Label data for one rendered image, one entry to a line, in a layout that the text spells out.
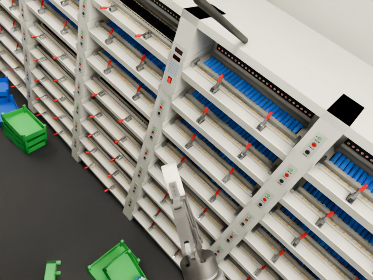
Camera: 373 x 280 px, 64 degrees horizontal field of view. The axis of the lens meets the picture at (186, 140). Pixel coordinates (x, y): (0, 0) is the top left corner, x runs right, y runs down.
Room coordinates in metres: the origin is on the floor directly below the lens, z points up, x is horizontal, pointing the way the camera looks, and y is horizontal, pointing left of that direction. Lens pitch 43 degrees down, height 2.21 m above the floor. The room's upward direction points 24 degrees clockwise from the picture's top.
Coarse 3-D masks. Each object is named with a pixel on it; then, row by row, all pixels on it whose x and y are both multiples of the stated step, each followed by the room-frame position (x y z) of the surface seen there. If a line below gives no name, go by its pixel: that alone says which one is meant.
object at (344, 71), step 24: (240, 0) 1.64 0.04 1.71; (264, 0) 1.81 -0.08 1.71; (264, 24) 1.46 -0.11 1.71; (288, 24) 1.60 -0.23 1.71; (288, 48) 1.32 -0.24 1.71; (312, 48) 1.44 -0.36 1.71; (336, 48) 1.57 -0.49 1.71; (336, 72) 1.29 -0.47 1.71; (360, 72) 1.41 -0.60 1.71; (360, 96) 1.17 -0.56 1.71; (312, 120) 1.14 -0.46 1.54; (336, 144) 1.08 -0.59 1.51
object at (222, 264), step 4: (228, 256) 0.97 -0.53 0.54; (224, 260) 0.95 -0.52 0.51; (228, 260) 0.96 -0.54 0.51; (220, 264) 0.92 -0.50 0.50; (224, 264) 0.93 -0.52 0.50; (228, 264) 0.93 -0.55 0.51; (232, 264) 0.94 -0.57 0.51; (224, 268) 0.91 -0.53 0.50; (228, 268) 0.91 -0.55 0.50; (232, 268) 0.92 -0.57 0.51; (236, 268) 0.93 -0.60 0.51; (224, 272) 0.89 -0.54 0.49; (228, 272) 0.89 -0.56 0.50; (232, 272) 0.90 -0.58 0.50; (228, 276) 0.87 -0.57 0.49; (232, 276) 0.88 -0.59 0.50; (236, 276) 0.89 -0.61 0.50; (244, 276) 0.90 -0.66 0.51
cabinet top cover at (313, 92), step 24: (216, 24) 1.24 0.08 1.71; (240, 24) 1.34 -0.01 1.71; (240, 48) 1.12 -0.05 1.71; (264, 48) 1.21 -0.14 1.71; (264, 72) 1.06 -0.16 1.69; (288, 72) 1.10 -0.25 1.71; (312, 72) 1.19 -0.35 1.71; (312, 96) 1.01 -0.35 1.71; (336, 96) 1.08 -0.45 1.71; (336, 120) 0.93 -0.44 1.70; (360, 120) 0.99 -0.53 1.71; (360, 144) 0.89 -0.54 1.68
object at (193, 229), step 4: (180, 196) 0.37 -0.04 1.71; (184, 196) 0.37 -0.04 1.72; (172, 200) 0.35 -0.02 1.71; (180, 208) 0.35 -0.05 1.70; (188, 216) 0.34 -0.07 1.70; (188, 220) 0.34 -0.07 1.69; (192, 228) 0.33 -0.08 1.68; (192, 232) 0.32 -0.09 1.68; (196, 232) 0.33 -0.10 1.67; (196, 236) 0.32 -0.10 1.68; (196, 240) 0.32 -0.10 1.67; (200, 244) 0.31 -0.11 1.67
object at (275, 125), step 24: (216, 48) 1.36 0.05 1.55; (192, 72) 1.22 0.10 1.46; (216, 72) 1.24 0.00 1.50; (240, 72) 1.28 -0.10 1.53; (216, 96) 1.13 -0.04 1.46; (240, 96) 1.15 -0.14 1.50; (264, 96) 1.19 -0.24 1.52; (288, 96) 1.17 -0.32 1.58; (240, 120) 1.06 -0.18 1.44; (264, 120) 1.04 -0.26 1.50; (288, 120) 1.12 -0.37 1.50; (264, 144) 1.01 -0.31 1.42; (288, 144) 1.01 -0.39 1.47
